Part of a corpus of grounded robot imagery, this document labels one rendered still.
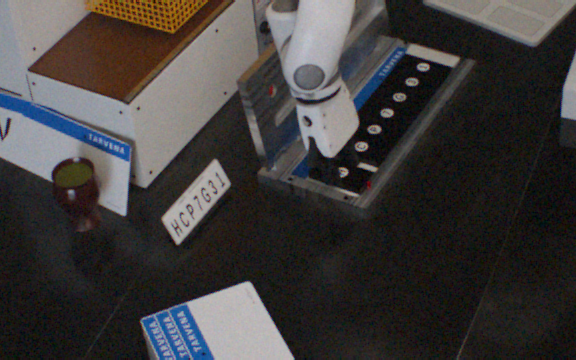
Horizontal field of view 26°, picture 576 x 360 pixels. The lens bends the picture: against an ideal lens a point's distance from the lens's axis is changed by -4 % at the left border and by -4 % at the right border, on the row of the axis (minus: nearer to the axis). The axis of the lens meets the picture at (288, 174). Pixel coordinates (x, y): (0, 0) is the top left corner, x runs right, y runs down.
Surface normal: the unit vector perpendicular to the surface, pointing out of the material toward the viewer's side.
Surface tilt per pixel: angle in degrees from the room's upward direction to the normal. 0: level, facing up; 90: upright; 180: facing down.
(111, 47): 0
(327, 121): 76
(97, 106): 90
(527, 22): 0
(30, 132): 69
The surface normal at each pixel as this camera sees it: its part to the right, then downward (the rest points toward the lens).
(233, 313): -0.08, -0.74
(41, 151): -0.56, 0.28
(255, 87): 0.83, 0.17
